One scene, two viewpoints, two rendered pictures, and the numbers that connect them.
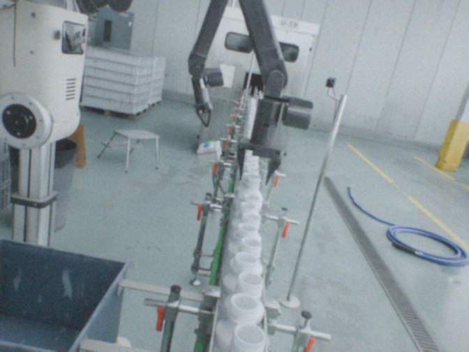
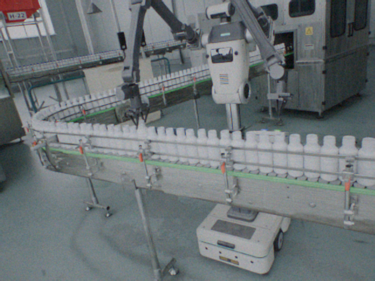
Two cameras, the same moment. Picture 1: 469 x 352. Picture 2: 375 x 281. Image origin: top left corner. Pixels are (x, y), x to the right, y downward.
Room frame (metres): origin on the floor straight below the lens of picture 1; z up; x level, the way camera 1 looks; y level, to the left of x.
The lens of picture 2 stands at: (1.97, -1.13, 1.60)
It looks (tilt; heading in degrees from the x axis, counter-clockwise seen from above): 20 degrees down; 125
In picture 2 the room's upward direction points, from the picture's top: 9 degrees counter-clockwise
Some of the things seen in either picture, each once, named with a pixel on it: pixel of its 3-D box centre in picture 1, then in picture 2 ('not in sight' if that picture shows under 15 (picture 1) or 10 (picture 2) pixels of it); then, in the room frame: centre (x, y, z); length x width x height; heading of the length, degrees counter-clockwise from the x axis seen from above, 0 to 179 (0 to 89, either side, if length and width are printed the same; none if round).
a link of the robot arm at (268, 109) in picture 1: (270, 111); (132, 90); (0.91, -0.05, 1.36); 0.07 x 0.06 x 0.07; 91
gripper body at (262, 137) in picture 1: (262, 135); (136, 102); (0.91, -0.05, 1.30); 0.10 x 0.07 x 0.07; 90
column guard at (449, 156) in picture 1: (453, 145); not in sight; (8.71, -4.59, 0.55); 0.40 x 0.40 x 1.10; 0
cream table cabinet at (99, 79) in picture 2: not in sight; (124, 95); (-2.28, 2.98, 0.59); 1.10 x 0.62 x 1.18; 72
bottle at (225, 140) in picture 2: not in sight; (226, 148); (1.39, -0.04, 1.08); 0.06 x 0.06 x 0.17
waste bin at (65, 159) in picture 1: (42, 184); not in sight; (2.65, 1.37, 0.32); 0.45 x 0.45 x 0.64
